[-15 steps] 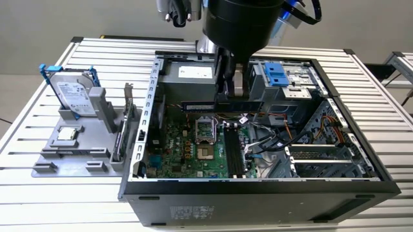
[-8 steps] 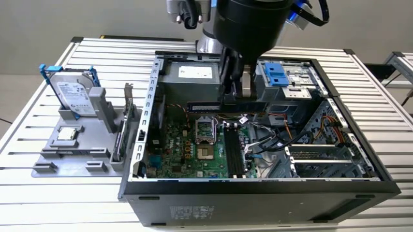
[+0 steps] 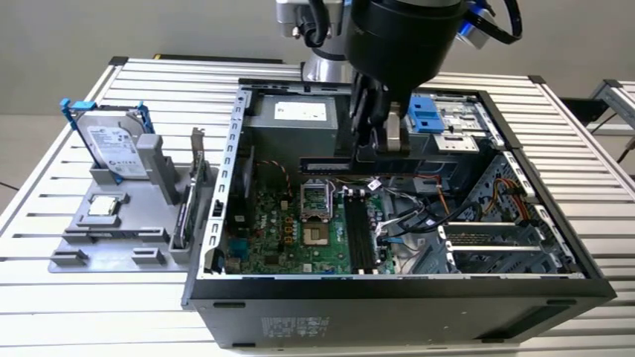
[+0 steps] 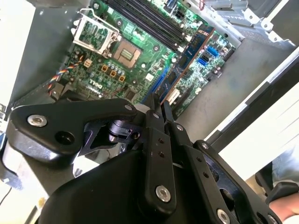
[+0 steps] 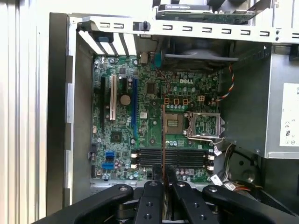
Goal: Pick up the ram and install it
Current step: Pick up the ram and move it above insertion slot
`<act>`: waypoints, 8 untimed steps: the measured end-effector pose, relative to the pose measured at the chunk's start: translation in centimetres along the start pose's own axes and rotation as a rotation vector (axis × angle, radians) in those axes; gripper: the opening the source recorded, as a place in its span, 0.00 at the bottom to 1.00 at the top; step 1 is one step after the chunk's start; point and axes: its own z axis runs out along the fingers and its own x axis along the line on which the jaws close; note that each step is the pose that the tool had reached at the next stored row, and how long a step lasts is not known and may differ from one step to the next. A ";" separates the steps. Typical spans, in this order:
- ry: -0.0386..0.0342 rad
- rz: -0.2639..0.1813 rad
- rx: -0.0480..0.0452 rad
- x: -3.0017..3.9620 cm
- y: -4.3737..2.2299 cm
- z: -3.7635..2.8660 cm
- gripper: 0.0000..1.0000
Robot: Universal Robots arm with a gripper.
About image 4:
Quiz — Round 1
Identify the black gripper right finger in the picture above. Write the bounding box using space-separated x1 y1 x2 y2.
163 100 282 224

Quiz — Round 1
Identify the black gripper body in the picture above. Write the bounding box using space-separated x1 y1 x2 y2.
38 149 211 224

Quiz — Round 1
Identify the dark RAM stick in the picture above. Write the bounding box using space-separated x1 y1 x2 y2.
158 25 215 103

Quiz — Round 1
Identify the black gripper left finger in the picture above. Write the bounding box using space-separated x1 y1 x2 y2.
7 92 178 213

